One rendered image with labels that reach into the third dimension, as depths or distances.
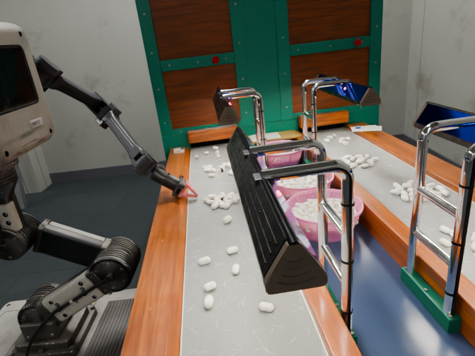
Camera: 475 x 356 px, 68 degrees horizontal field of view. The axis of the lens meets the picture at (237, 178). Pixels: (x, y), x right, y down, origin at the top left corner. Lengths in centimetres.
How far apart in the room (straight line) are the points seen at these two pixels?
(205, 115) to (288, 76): 54
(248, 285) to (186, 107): 140
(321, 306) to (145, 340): 39
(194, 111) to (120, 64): 201
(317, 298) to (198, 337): 28
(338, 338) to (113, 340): 78
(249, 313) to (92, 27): 359
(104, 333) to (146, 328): 49
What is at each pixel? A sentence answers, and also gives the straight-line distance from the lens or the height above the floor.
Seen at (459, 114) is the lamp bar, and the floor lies 111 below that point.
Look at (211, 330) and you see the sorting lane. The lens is 87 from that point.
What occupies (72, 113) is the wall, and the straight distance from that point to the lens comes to 431.
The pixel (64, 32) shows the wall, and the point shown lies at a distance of 421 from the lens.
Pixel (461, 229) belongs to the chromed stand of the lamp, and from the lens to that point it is 85.
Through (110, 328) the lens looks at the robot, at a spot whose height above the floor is 48.
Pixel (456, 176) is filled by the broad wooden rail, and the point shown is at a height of 76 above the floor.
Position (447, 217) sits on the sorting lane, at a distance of 131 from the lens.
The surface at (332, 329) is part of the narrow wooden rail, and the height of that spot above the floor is 77.
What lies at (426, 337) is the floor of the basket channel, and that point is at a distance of 97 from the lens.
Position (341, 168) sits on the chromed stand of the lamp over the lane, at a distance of 65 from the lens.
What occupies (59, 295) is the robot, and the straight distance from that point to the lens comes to 125.
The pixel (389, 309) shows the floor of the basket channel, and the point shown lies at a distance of 102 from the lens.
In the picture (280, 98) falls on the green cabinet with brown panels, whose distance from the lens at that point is 218.
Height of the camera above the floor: 135
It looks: 22 degrees down
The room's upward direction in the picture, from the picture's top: 7 degrees counter-clockwise
